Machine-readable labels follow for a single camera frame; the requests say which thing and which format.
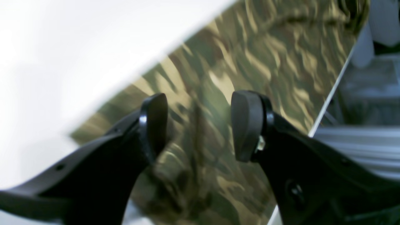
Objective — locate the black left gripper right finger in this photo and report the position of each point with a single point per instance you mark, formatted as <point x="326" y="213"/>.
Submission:
<point x="313" y="184"/>

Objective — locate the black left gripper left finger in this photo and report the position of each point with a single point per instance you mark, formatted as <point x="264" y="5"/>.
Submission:
<point x="92" y="185"/>

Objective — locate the camouflage T-shirt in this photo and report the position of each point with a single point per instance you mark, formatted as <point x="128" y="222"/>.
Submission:
<point x="292" y="51"/>

